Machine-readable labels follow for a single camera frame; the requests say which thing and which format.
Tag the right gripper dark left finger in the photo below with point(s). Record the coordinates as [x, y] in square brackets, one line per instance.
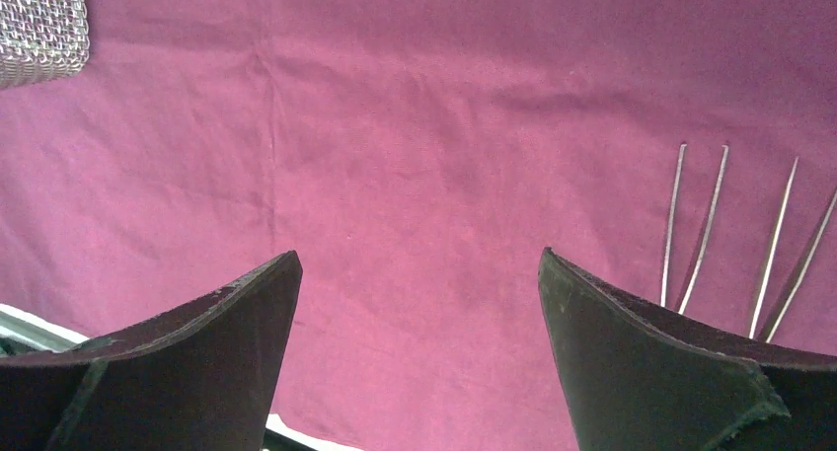
[201, 376]

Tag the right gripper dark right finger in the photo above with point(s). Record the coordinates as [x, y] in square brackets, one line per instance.
[638, 376]

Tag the magenta surgical wrap cloth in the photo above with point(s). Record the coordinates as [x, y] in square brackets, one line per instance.
[418, 155]

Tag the metal mesh instrument tray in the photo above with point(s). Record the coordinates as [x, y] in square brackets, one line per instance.
[42, 40]

